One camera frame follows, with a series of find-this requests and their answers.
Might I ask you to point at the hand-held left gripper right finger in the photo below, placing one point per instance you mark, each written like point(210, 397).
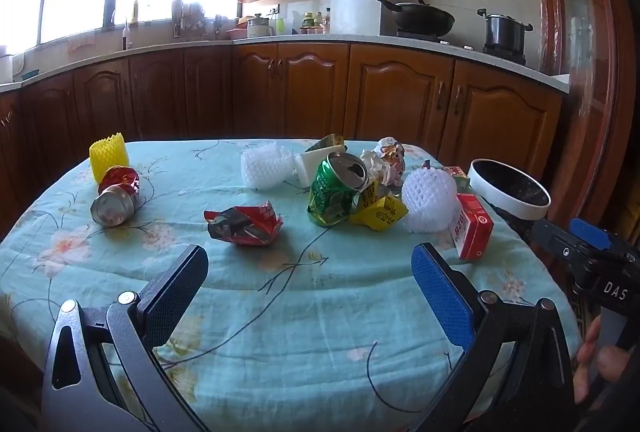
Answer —
point(442, 292)

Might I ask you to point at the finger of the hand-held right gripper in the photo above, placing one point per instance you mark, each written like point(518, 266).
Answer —
point(555, 239)
point(592, 232)

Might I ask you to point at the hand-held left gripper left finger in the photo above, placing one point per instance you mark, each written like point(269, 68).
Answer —
point(175, 292)

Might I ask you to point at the white bin with black bag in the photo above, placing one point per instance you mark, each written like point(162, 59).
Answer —
point(510, 192)

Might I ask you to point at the colourful paper wrapper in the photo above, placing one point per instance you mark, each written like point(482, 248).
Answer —
point(392, 154)

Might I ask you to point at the white tubular foam fruit net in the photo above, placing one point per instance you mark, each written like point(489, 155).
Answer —
point(265, 167)

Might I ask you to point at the person's right hand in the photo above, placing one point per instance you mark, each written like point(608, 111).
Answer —
point(585, 362)

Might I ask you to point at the red and white carton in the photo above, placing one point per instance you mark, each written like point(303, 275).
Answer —
point(472, 224)

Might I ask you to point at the white round foam fruit net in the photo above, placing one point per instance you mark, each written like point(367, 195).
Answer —
point(430, 202)

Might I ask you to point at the crumpled red foil wrapper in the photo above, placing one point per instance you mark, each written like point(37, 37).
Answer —
point(242, 224)

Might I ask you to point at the crumpled yellow packet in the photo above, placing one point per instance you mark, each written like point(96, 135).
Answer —
point(382, 212)

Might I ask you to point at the crushed red drink can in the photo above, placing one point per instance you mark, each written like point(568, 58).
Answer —
point(115, 202)

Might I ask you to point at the small red and green carton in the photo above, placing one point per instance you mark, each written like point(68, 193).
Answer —
point(456, 176)

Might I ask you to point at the crumpled white tissue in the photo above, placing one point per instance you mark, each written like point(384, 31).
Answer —
point(372, 164)

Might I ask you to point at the crushed green drink can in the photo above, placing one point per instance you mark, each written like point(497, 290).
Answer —
point(332, 192)

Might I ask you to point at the yellow foam fruit net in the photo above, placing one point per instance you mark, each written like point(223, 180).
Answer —
point(110, 157)

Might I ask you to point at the wooden glass door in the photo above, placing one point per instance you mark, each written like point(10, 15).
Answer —
point(590, 62)

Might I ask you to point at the gas stove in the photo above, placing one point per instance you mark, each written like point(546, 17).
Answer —
point(500, 54)

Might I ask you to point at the steel cooking pot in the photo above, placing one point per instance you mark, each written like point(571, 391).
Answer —
point(502, 32)

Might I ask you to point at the wooden lower cabinets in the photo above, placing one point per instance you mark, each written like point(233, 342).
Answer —
point(300, 87)

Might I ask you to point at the black wok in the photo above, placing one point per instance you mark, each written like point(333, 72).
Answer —
point(422, 17)

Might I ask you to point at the white dish soap bottle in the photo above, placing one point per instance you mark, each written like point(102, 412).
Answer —
point(128, 37)

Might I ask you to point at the pink bowl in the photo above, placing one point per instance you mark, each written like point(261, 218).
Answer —
point(237, 33)

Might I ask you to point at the grey kitchen countertop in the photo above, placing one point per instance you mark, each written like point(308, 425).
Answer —
point(350, 39)

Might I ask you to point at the dish rack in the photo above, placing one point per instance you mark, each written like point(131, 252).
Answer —
point(187, 19)

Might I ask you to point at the white rice cooker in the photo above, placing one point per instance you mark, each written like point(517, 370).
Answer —
point(260, 27)

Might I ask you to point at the green plastic bottle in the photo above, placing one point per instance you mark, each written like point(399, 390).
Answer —
point(280, 27)

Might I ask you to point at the yellow-lidded sauce jar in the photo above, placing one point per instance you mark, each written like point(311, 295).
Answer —
point(318, 24)

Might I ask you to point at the wall socket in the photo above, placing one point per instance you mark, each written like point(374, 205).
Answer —
point(275, 9)

